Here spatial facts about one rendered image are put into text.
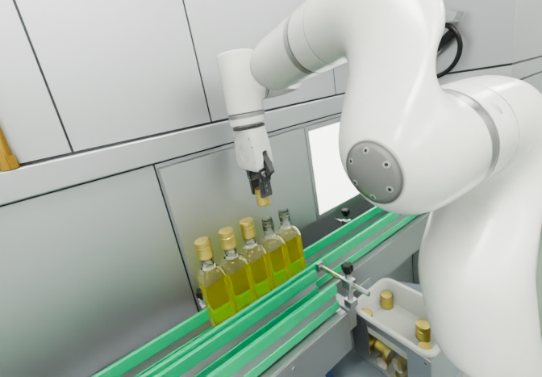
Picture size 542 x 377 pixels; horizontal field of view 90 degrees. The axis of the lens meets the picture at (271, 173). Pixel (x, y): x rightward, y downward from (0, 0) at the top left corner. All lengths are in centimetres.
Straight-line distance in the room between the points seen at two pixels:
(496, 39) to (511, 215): 104
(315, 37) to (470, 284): 30
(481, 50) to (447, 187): 114
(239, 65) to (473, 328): 54
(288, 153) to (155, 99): 41
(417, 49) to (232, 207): 64
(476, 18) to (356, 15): 107
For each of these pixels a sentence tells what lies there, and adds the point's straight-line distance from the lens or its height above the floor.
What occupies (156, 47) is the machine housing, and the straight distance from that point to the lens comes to 75.
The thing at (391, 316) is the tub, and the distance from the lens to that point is 96.
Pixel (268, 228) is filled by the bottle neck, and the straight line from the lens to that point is 71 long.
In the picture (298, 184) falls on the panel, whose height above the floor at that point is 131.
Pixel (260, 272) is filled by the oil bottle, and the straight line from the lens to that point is 73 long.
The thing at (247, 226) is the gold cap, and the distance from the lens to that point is 67.
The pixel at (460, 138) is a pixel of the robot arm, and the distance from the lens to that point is 23.
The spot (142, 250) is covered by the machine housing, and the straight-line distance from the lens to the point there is 78.
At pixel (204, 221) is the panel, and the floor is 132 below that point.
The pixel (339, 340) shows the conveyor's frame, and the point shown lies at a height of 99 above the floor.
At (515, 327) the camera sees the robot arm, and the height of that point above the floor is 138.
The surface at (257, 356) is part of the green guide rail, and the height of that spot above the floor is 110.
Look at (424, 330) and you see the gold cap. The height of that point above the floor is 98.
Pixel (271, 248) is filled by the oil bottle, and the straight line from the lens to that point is 71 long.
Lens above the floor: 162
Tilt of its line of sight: 16 degrees down
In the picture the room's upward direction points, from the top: 10 degrees counter-clockwise
